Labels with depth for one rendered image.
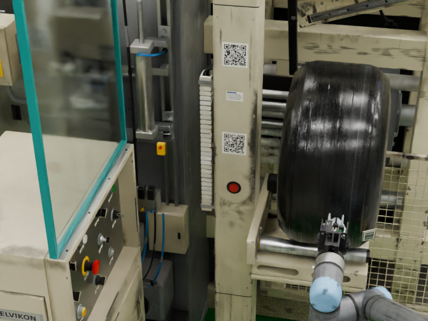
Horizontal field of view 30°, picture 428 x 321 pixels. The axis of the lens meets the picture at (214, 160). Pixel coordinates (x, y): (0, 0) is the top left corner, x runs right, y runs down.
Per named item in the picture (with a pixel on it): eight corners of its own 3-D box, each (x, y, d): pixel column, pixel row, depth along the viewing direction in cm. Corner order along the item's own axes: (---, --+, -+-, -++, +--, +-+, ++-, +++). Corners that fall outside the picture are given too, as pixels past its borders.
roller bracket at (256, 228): (245, 265, 249) (246, 240, 244) (265, 194, 282) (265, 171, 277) (256, 266, 249) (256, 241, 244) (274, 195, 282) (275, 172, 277)
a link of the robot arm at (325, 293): (306, 314, 195) (309, 287, 191) (311, 285, 204) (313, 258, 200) (339, 318, 194) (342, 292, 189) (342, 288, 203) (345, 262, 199)
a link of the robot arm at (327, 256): (342, 286, 203) (310, 281, 204) (343, 274, 206) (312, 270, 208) (344, 263, 199) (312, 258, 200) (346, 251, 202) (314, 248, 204)
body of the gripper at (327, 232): (349, 220, 212) (346, 248, 202) (347, 246, 216) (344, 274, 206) (321, 217, 213) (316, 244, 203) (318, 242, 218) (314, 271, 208)
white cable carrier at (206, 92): (201, 210, 257) (199, 76, 232) (204, 201, 261) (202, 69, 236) (214, 211, 257) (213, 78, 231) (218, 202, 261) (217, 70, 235)
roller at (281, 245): (256, 249, 253) (255, 249, 249) (258, 235, 253) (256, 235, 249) (368, 263, 247) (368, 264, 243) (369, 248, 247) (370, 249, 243)
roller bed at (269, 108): (235, 163, 291) (237, 90, 275) (243, 142, 303) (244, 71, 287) (290, 169, 287) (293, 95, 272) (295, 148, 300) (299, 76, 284)
